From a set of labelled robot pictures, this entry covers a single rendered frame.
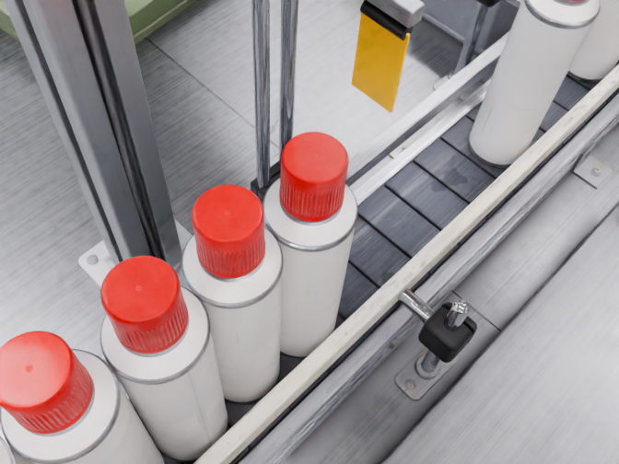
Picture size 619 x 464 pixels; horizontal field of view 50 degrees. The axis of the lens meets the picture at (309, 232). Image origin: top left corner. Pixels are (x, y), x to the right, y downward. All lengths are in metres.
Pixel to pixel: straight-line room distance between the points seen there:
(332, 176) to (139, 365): 0.12
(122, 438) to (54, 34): 0.20
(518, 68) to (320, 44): 0.29
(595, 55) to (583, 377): 0.31
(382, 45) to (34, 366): 0.22
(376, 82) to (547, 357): 0.26
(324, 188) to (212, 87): 0.40
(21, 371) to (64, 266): 0.33
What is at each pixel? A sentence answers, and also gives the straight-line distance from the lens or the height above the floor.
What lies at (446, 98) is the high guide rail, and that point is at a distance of 0.53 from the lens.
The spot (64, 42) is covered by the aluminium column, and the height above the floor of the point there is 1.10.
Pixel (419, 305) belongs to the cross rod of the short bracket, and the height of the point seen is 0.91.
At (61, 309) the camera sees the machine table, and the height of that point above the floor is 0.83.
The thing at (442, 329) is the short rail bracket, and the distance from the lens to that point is 0.47.
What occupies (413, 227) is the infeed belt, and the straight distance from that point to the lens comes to 0.55.
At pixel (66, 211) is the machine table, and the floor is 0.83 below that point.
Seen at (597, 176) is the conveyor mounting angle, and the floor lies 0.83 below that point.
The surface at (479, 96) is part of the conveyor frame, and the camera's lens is 0.66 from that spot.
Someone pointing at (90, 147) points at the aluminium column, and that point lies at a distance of 0.41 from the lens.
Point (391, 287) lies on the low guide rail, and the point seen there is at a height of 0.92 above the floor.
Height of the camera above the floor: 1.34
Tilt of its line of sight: 58 degrees down
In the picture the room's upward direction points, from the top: 5 degrees clockwise
